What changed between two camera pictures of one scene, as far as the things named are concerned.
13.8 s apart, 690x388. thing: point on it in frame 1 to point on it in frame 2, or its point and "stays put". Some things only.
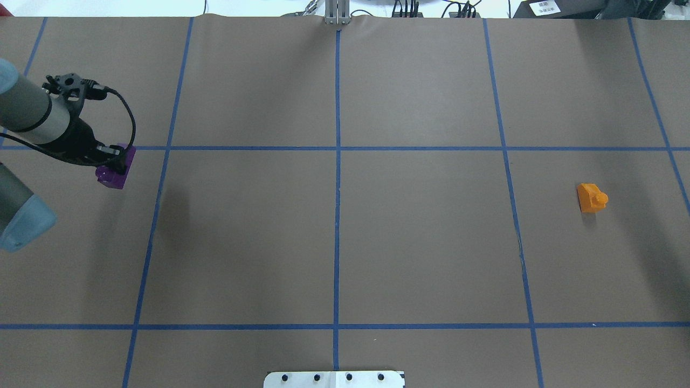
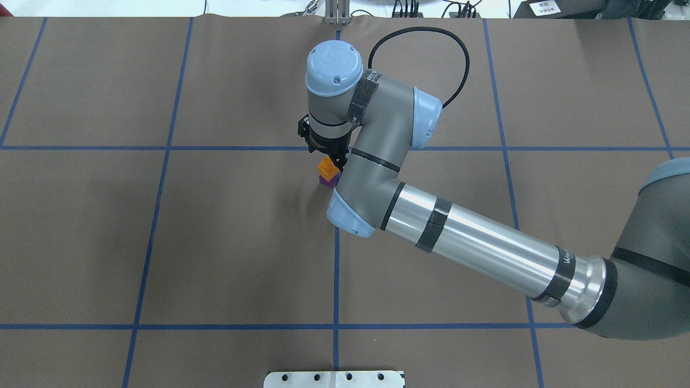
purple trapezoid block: [111, 178] to [331, 183]
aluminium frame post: [337, 12] stays put
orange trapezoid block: [591, 199] to [326, 169]
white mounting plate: [335, 379] stays put
